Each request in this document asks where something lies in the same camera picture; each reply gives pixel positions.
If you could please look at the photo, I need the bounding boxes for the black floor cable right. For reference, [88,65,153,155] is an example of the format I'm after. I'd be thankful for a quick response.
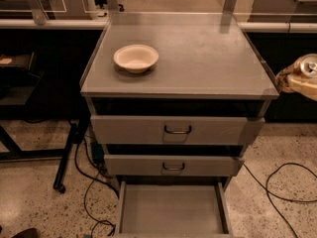
[243,162,317,238]

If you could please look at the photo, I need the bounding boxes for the grey drawer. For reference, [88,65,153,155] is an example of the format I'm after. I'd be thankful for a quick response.
[105,155,244,177]
[91,115,264,146]
[115,181,234,238]

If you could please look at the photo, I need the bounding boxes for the grey drawer cabinet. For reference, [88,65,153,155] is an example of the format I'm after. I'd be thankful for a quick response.
[79,11,283,183]

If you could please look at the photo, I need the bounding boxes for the dark shoe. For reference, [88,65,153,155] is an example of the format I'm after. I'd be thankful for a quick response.
[12,228,40,238]

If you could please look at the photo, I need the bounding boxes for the black table frame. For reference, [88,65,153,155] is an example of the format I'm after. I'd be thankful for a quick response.
[0,54,77,193]

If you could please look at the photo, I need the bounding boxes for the white paper bowl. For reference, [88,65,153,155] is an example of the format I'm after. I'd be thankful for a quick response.
[113,45,159,73]

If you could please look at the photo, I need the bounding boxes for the white horizontal rail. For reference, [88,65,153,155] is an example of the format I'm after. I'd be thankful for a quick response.
[0,19,317,34]

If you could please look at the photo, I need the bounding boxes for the grey middle drawer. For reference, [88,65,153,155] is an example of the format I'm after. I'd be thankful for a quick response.
[105,155,244,177]

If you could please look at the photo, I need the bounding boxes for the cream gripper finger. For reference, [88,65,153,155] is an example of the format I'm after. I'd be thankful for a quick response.
[287,74,317,101]

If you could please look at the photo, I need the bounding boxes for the grey bottom drawer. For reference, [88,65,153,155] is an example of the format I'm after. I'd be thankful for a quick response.
[115,181,234,238]

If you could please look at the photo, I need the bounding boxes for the black floor cable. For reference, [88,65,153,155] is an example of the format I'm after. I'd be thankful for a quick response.
[72,136,120,238]
[243,162,317,238]

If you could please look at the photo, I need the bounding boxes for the grey top drawer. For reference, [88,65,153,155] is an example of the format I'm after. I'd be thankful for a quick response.
[91,115,264,146]

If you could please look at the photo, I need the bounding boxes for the black floor cable left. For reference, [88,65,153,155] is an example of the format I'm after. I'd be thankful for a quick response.
[72,136,120,238]

